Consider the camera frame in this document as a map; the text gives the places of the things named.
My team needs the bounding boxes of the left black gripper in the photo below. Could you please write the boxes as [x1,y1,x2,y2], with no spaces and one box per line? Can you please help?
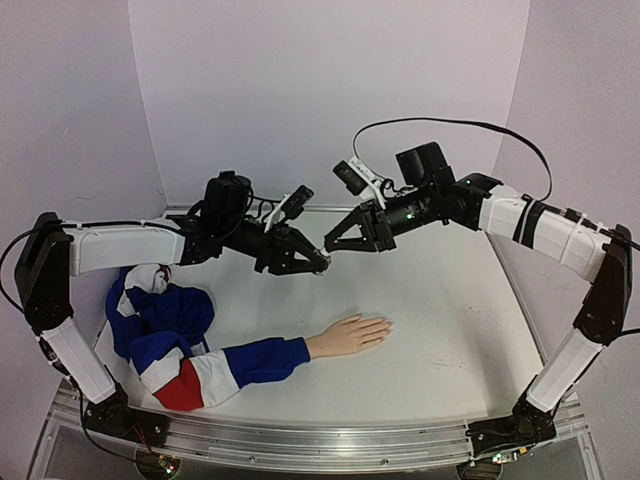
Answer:
[222,216,331,276]

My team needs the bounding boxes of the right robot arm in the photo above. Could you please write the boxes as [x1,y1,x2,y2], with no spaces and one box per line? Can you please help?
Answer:
[324,142,633,454]

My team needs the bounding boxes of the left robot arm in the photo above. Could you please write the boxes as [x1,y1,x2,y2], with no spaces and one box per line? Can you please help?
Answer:
[13,171,329,437]

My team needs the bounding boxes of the mannequin hand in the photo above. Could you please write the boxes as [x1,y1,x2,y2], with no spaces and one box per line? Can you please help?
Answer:
[305,315,393,360]

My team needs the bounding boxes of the blue white red jacket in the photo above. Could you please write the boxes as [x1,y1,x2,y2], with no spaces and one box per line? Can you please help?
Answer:
[105,264,311,411]

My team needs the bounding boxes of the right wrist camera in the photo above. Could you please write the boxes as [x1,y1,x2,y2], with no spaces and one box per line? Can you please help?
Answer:
[332,156,386,210]

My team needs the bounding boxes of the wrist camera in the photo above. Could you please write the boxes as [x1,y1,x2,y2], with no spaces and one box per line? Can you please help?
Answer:
[332,156,386,210]
[264,185,314,232]

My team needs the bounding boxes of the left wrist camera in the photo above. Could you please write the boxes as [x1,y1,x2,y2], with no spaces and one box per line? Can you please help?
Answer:
[264,185,314,232]

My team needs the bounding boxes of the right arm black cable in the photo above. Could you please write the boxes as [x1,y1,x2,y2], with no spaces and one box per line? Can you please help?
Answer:
[351,117,554,205]

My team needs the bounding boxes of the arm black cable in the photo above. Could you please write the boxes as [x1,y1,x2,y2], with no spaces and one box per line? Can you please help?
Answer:
[351,117,554,205]
[0,230,36,311]

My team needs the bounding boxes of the aluminium back rail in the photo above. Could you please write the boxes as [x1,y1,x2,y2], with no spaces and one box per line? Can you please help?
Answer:
[162,204,354,217]

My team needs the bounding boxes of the aluminium rail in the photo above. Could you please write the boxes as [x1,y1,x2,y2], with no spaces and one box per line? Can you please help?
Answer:
[162,204,354,217]
[53,383,587,473]

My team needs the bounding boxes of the aluminium front rail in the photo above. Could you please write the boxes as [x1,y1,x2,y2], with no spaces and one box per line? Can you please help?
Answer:
[53,383,587,473]

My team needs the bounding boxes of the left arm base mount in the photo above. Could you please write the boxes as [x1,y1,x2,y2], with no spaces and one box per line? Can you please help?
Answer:
[82,385,170,447]

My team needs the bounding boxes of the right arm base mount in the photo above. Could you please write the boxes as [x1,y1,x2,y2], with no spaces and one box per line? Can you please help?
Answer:
[465,393,560,459]

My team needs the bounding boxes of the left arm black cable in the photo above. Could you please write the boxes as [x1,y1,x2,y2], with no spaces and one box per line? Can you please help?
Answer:
[0,230,36,311]

